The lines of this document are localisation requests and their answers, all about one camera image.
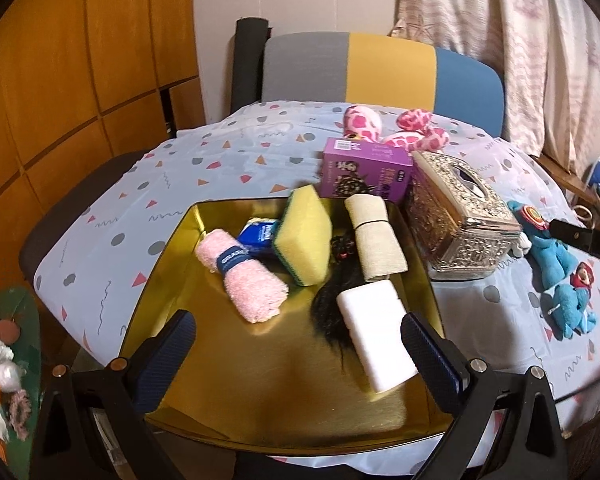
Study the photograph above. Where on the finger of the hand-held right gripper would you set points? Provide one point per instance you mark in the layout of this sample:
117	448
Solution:
585	240

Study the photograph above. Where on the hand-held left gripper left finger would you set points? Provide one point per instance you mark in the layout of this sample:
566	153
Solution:
165	355

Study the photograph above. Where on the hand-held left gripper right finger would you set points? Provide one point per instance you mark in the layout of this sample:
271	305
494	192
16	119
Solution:
425	355

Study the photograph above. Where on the red plush ornament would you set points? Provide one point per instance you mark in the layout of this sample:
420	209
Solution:
582	275

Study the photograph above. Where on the large blue plush doll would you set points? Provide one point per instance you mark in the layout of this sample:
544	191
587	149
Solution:
555	260

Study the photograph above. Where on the white sponge block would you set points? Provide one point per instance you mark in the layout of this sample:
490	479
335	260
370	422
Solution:
375	335

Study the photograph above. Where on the white sock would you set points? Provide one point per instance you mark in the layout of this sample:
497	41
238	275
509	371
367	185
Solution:
521	245

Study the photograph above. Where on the small blue plush elephant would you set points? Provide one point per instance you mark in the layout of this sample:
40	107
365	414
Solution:
572	310

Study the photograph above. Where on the gold tray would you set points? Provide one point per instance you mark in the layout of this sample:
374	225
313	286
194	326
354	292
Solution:
260	385

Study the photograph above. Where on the pink towel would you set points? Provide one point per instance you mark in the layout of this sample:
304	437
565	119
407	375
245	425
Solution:
245	285

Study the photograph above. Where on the black beaded wig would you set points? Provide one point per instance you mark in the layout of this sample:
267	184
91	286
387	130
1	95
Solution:
330	300

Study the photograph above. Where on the beige cloth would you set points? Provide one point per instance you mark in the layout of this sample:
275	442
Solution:
377	245

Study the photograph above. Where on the blue white packet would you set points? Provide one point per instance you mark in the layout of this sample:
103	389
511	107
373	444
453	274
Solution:
257	235

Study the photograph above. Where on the yellow green sponge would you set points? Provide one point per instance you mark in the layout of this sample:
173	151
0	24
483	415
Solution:
305	235

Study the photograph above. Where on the wooden side table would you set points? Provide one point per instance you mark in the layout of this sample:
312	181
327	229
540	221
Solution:
560	175

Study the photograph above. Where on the silver ornate tissue box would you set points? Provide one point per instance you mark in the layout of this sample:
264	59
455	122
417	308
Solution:
460	220

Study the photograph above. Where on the green glass side table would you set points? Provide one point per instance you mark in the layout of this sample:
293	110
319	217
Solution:
20	305

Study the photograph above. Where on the brown round lid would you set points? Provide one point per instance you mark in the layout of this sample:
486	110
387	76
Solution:
5	331

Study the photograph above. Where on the white crumpled plastic bag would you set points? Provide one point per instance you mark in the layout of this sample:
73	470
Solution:
0	365

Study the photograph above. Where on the dark chair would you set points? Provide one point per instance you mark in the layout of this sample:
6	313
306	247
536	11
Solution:
55	225

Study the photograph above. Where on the purple box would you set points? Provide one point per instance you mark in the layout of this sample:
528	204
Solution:
365	170

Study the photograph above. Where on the ship print curtain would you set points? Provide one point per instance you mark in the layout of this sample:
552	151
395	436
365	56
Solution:
505	35

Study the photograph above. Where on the pink spotted giraffe plush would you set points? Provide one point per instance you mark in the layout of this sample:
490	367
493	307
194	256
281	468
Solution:
362	122

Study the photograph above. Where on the grey yellow blue chair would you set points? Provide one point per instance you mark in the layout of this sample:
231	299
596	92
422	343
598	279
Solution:
390	70

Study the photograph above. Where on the black rolled mat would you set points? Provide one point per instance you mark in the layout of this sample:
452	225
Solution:
250	60

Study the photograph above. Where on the wooden wardrobe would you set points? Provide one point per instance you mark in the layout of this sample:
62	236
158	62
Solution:
80	60

